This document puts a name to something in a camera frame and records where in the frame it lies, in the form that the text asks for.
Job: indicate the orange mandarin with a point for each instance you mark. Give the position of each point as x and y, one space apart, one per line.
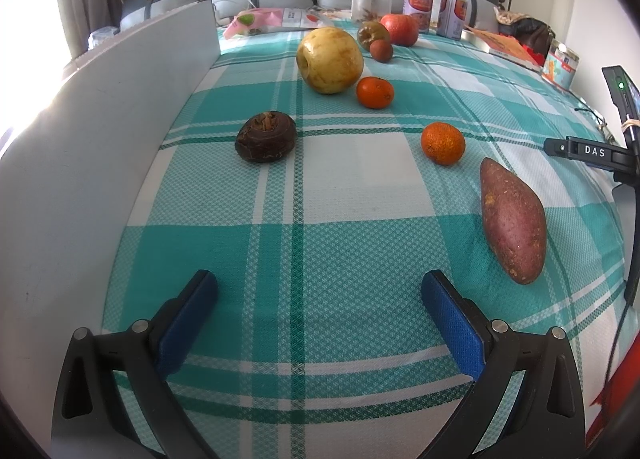
443 144
375 92

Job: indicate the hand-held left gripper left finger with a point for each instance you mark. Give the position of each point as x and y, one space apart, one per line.
187 324

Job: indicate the orange book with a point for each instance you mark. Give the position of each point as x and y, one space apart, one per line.
502 45

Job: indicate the clear plastic bag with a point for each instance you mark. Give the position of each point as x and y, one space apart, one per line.
102 39

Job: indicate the printed paper leaflet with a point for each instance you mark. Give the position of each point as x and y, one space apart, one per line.
315 16

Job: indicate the dark brown water chestnut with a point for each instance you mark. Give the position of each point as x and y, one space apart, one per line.
266 138

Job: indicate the red-orange round fruit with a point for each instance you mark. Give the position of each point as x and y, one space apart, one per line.
400 29

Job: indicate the large yellow apple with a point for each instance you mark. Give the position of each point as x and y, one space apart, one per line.
330 60

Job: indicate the dark bag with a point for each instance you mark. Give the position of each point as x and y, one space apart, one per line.
527 29

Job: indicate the grey board panel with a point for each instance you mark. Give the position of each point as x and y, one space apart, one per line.
100 149

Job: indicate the round tin with colourful label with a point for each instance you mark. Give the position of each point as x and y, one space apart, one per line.
560 65

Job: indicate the green-red apple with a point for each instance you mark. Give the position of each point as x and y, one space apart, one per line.
371 34

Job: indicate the orange label food can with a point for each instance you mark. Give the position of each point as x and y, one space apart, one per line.
418 6

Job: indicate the pink snack bag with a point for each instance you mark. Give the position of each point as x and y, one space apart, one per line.
250 23

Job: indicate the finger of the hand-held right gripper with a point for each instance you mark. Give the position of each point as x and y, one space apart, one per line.
580 151

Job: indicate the teal plaid blanket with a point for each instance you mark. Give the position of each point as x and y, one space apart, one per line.
350 219

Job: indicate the small brown round fruit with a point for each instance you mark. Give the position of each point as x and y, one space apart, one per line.
381 51

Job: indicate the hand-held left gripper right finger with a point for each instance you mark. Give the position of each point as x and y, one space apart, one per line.
452 324

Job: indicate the purple sweet potato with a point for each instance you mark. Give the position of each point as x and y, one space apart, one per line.
512 219

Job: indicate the orange white carton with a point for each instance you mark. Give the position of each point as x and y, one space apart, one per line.
452 14

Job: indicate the red cloth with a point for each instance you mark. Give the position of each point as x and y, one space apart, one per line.
616 404

